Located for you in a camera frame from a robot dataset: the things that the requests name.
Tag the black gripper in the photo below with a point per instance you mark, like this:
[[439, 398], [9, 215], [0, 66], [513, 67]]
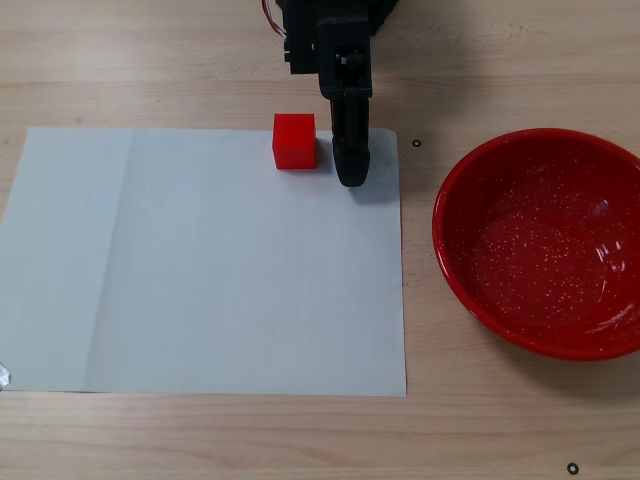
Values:
[[347, 82]]

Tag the red cube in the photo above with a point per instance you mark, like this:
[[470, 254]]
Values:
[[294, 142]]

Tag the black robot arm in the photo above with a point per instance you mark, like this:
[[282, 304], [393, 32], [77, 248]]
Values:
[[305, 6]]

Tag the red speckled bowl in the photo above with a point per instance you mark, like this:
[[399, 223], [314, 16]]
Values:
[[530, 250]]

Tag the white paper sheet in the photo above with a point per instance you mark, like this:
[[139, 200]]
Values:
[[210, 270]]

